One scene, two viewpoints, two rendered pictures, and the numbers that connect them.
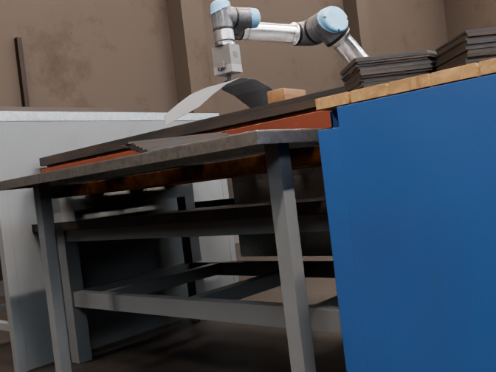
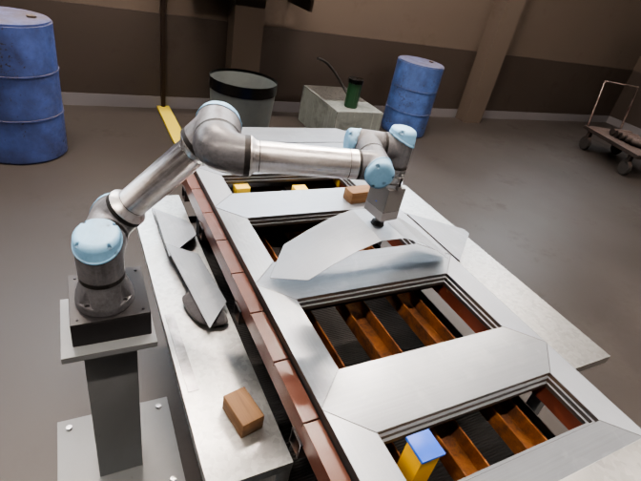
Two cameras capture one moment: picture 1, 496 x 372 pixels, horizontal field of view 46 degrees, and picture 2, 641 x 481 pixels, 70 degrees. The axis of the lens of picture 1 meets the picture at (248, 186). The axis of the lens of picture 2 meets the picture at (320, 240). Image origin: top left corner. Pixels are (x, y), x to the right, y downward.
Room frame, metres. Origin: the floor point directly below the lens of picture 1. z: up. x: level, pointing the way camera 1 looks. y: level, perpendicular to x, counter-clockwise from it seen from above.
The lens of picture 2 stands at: (3.41, 0.20, 1.69)
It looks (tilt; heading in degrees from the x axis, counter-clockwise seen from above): 32 degrees down; 195
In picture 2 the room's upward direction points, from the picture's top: 12 degrees clockwise
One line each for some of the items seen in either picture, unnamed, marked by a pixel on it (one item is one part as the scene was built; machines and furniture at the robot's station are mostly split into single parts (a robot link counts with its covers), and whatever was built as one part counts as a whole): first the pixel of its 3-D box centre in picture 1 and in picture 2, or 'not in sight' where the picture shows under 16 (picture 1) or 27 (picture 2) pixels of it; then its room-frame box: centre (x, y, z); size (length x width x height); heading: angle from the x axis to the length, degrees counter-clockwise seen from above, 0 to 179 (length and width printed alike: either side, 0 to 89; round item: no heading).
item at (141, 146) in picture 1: (164, 146); (441, 231); (1.60, 0.21, 0.77); 0.45 x 0.20 x 0.04; 48
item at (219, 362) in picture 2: (360, 164); (188, 296); (2.42, -0.47, 0.67); 1.30 x 0.20 x 0.03; 48
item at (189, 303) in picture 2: not in sight; (203, 306); (2.47, -0.39, 0.70); 0.20 x 0.10 x 0.03; 61
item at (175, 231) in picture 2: not in sight; (175, 228); (2.17, -0.71, 0.70); 0.39 x 0.12 x 0.04; 48
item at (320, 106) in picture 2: not in sight; (336, 96); (-1.26, -1.25, 0.40); 0.84 x 0.70 x 0.81; 47
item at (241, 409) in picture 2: not in sight; (242, 411); (2.74, -0.09, 0.71); 0.10 x 0.06 x 0.05; 59
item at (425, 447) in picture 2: not in sight; (423, 448); (2.75, 0.32, 0.88); 0.06 x 0.06 x 0.02; 48
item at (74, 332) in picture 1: (71, 279); not in sight; (2.41, 0.76, 0.34); 0.06 x 0.06 x 0.68; 48
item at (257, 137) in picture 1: (133, 164); (461, 258); (1.70, 0.32, 0.74); 1.20 x 0.26 x 0.03; 48
